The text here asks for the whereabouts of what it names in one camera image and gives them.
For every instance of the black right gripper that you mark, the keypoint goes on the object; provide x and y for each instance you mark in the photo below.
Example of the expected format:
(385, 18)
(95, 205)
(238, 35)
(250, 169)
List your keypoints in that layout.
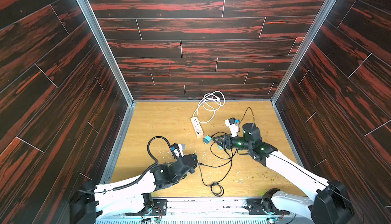
(226, 141)

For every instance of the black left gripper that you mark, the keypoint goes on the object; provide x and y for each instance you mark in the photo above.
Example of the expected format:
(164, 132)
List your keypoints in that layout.
(194, 164)

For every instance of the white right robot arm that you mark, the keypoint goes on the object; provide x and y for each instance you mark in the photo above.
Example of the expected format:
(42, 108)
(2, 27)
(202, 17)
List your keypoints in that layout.
(325, 202)

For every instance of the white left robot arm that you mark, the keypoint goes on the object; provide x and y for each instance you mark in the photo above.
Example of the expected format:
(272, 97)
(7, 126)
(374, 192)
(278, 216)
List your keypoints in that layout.
(93, 202)

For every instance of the white power strip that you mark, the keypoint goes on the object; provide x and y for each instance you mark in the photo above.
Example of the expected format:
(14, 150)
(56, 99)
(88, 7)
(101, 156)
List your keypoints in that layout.
(197, 127)

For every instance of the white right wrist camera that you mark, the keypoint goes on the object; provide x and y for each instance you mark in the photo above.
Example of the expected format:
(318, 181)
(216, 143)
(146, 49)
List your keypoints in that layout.
(232, 124)

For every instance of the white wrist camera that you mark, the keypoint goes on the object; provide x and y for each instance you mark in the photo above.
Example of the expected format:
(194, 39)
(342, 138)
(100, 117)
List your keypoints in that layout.
(232, 124)
(177, 150)

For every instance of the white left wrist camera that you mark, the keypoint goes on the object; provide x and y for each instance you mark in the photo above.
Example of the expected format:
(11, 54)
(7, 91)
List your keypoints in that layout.
(177, 150)

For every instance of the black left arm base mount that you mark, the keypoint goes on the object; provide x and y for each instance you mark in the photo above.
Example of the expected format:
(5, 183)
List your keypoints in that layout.
(145, 204)

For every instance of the aluminium right floor rail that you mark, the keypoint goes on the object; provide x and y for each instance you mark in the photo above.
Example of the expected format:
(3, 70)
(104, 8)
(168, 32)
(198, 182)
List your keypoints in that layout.
(281, 139)

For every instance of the aluminium floor rail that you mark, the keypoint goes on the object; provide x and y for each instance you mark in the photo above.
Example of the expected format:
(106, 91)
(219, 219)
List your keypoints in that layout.
(281, 139)
(114, 155)

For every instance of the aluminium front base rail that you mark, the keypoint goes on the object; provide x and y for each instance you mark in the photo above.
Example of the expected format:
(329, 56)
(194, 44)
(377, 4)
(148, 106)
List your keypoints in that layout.
(199, 210)

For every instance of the aluminium left floor rail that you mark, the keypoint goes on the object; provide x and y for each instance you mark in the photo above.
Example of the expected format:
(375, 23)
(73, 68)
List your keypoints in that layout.
(114, 155)

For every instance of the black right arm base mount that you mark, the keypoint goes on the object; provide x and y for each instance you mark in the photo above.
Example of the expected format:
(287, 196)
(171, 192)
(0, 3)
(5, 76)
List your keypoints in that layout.
(263, 205)

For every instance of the aluminium right corner post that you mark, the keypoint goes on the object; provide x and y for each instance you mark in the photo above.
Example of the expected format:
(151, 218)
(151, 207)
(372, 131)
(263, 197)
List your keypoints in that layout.
(311, 34)

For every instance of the aluminium corner post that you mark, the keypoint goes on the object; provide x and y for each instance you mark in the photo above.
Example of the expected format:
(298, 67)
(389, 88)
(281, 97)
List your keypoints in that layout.
(92, 21)
(311, 34)

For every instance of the aluminium left corner post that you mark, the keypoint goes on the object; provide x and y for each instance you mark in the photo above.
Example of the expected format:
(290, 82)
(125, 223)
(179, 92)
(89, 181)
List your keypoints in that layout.
(92, 21)

